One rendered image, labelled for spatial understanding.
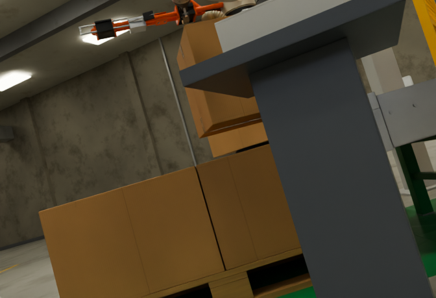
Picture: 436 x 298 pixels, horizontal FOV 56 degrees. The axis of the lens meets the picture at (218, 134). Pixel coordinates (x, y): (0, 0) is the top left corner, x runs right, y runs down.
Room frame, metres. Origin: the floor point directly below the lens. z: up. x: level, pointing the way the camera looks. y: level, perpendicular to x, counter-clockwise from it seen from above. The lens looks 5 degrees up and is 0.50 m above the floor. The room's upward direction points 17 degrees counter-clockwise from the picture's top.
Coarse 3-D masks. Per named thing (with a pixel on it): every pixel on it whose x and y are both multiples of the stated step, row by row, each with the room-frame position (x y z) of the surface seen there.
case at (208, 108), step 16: (192, 32) 1.53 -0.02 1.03; (208, 32) 1.54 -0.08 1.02; (192, 48) 1.53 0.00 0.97; (208, 48) 1.54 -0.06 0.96; (192, 64) 1.58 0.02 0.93; (192, 96) 1.78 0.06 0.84; (208, 96) 1.53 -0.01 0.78; (224, 96) 1.54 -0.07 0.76; (192, 112) 1.90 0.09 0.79; (208, 112) 1.54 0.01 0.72; (224, 112) 1.54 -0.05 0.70; (240, 112) 1.55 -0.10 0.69; (256, 112) 1.56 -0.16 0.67; (208, 128) 1.62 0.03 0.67; (224, 128) 1.77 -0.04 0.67
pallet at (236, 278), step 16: (272, 256) 1.55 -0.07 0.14; (288, 256) 1.55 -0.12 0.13; (224, 272) 1.54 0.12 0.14; (240, 272) 1.54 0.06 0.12; (176, 288) 1.53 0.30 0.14; (192, 288) 1.96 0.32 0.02; (224, 288) 1.54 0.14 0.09; (240, 288) 1.54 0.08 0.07; (272, 288) 1.59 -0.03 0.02; (288, 288) 1.55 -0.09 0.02
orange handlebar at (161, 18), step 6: (204, 6) 1.74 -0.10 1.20; (210, 6) 1.74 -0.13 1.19; (216, 6) 1.75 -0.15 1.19; (222, 6) 1.76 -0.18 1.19; (162, 12) 1.70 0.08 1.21; (174, 12) 1.71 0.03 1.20; (198, 12) 1.77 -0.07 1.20; (204, 12) 1.78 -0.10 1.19; (156, 18) 1.69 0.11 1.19; (162, 18) 1.70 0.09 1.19; (168, 18) 1.74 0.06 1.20; (174, 18) 1.75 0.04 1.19; (114, 24) 1.65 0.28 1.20; (120, 24) 1.66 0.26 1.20; (126, 24) 1.66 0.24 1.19; (150, 24) 1.73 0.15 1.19; (156, 24) 1.73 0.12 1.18; (162, 24) 1.75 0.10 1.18; (120, 30) 1.70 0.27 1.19; (126, 30) 1.71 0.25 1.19
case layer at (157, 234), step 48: (144, 192) 1.53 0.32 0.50; (192, 192) 1.54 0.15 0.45; (240, 192) 1.55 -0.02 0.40; (48, 240) 1.51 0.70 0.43; (96, 240) 1.52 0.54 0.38; (144, 240) 1.53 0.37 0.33; (192, 240) 1.54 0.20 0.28; (240, 240) 1.55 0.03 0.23; (288, 240) 1.56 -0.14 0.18; (96, 288) 1.51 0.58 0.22; (144, 288) 1.52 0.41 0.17
